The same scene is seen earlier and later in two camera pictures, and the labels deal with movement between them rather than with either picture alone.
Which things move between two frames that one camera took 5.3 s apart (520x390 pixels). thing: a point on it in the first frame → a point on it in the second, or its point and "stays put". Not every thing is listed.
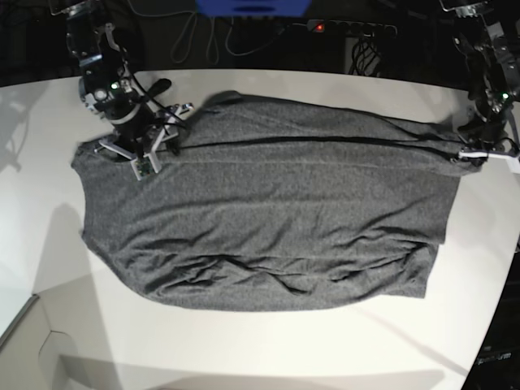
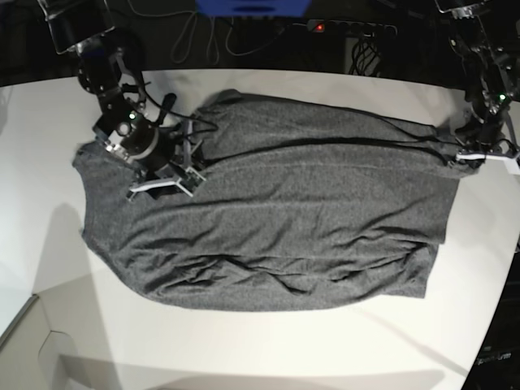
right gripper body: [488, 139] stays put
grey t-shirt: [269, 205] stays put
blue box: [253, 8] stays put
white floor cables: [216, 36] stays put
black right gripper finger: [175, 144] → [197, 158]
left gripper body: [141, 137] → [171, 166]
